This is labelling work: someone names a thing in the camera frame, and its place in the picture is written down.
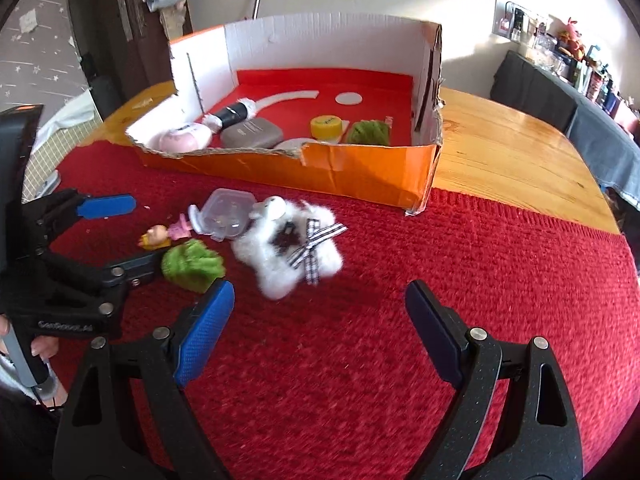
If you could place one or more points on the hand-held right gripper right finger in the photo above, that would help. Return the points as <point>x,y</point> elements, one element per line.
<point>430,330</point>

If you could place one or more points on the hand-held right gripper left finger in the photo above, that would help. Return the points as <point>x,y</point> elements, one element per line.
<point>205,335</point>

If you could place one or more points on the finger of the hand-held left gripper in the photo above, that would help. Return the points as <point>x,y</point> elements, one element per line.
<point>107,206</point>
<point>140,267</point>

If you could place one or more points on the green fuzzy ball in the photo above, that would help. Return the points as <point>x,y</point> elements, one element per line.
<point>192,265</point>
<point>369,132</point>

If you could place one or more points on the pink round device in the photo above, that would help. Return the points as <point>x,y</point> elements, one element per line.
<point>180,139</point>

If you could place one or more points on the white plush with checkered bow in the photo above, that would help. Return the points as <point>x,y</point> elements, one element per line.
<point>285,250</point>

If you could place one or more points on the black tube with white ends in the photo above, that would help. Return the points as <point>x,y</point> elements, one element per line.
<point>232,115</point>

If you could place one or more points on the grey-brown oval case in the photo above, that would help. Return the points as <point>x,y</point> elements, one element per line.
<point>250,132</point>

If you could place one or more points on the orange cardboard box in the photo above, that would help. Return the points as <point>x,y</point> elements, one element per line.
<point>350,170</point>

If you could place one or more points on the white round lidded jar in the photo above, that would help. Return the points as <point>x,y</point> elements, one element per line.
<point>292,144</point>

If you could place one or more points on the yellow round tin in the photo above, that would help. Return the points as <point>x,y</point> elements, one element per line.
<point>326,127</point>

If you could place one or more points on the person's left hand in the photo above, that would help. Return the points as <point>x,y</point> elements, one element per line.
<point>44,347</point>

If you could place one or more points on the yellow toy figure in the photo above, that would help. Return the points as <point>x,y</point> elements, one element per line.
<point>152,237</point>

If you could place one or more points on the silver metal object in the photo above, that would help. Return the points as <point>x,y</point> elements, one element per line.
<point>49,182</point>

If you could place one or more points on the red knit blanket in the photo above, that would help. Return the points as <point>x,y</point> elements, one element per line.
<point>375,285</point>

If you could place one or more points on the white cloth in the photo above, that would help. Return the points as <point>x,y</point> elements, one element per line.
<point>72,112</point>

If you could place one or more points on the clear plastic small box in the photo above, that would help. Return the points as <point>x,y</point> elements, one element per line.
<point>225,212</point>

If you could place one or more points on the small wooden piece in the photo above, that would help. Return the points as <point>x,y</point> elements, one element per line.
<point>141,104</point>

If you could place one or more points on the dark wooden door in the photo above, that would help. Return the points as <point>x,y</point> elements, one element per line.
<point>110,35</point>

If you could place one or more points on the side table with grey cloth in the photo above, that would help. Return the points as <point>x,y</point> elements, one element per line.
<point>560,105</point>

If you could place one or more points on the red plush toy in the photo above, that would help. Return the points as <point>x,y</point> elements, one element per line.
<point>571,37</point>

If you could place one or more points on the paper scrap on wall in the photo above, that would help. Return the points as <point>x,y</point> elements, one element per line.
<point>28,20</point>

